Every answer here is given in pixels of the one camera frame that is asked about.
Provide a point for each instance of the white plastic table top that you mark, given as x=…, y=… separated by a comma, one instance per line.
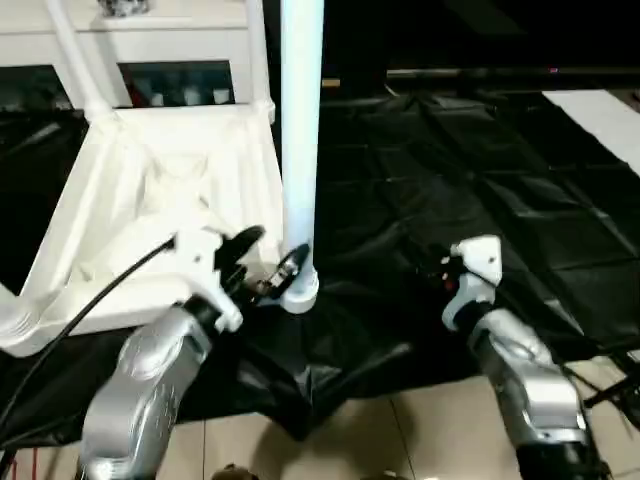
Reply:
x=125, y=175

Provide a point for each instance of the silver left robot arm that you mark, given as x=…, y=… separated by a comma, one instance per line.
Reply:
x=145, y=375

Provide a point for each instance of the black plastic mat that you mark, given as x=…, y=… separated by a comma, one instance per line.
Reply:
x=450, y=175

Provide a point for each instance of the black floor stand bar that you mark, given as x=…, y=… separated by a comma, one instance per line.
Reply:
x=607, y=392

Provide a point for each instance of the white cabinet with glass doors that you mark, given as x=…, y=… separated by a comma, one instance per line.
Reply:
x=175, y=45

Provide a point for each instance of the dark metal rod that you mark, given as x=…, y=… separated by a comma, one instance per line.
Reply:
x=500, y=73

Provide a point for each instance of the clear bag of black parts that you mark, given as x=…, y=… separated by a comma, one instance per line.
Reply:
x=122, y=6

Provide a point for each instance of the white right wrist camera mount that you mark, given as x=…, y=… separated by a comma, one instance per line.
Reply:
x=480, y=255

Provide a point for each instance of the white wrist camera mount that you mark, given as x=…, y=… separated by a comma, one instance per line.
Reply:
x=480, y=255
x=197, y=255

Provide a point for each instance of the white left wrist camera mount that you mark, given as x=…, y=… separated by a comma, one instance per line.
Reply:
x=197, y=255

